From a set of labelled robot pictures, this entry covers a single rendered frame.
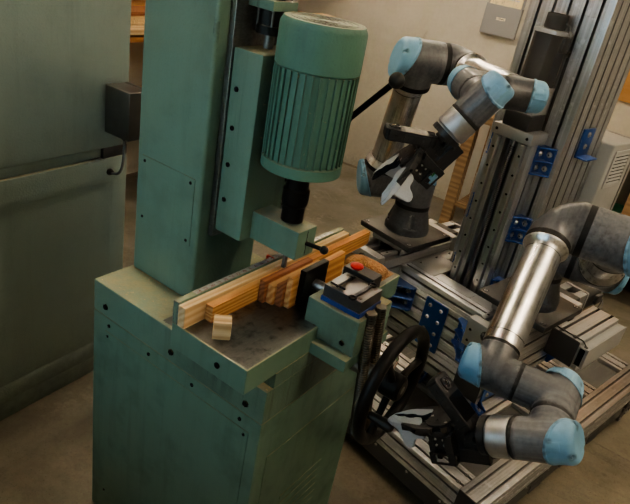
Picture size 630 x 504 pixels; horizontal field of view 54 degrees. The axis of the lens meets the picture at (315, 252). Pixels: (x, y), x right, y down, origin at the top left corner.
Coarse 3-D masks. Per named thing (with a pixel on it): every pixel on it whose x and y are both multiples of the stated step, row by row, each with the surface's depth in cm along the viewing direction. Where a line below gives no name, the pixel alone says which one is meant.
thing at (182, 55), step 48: (192, 0) 125; (144, 48) 137; (192, 48) 129; (144, 96) 142; (192, 96) 132; (144, 144) 146; (192, 144) 137; (144, 192) 151; (192, 192) 141; (144, 240) 157; (192, 240) 146; (192, 288) 151
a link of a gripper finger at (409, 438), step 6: (390, 420) 123; (396, 420) 121; (402, 420) 120; (408, 420) 119; (414, 420) 119; (420, 420) 118; (396, 426) 121; (402, 432) 121; (408, 432) 120; (402, 438) 121; (408, 438) 120; (414, 438) 119; (420, 438) 118; (408, 444) 121; (414, 444) 120
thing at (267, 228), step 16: (272, 208) 145; (256, 224) 142; (272, 224) 139; (288, 224) 139; (304, 224) 140; (256, 240) 144; (272, 240) 141; (288, 240) 138; (304, 240) 139; (288, 256) 139
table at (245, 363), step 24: (384, 288) 158; (240, 312) 135; (264, 312) 136; (288, 312) 138; (192, 336) 125; (240, 336) 127; (264, 336) 128; (288, 336) 130; (312, 336) 135; (384, 336) 143; (216, 360) 122; (240, 360) 120; (264, 360) 122; (288, 360) 130; (336, 360) 132; (240, 384) 120
